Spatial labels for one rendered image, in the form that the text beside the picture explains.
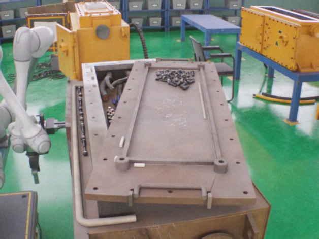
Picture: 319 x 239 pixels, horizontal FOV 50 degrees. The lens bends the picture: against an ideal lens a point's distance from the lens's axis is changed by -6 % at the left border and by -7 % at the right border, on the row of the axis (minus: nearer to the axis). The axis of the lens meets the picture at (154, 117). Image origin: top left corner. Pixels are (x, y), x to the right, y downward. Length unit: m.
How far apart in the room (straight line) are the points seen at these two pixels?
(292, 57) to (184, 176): 3.77
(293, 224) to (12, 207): 2.18
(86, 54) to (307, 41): 2.75
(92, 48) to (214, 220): 3.09
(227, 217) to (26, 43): 1.46
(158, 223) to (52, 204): 2.22
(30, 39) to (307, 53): 3.66
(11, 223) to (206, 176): 1.80
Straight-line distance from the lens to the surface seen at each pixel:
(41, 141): 1.86
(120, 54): 4.02
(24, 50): 2.12
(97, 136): 1.31
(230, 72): 5.14
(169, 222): 1.08
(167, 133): 1.26
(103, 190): 0.99
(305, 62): 4.94
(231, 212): 1.13
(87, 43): 3.95
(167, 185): 0.98
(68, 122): 1.71
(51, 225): 3.02
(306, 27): 4.81
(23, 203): 2.77
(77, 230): 1.07
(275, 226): 3.04
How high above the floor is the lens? 1.94
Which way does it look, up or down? 24 degrees down
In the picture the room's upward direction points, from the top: straight up
